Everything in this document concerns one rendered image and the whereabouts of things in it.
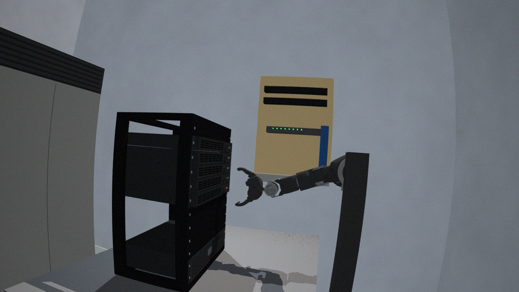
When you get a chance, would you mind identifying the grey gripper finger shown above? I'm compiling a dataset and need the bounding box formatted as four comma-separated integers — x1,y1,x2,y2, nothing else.
235,197,253,206
237,167,257,178

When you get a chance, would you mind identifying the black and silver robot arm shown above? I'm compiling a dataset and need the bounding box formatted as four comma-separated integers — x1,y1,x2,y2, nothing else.
265,155,345,198

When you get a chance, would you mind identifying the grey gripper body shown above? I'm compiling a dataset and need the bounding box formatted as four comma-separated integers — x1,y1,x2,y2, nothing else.
246,176,275,200

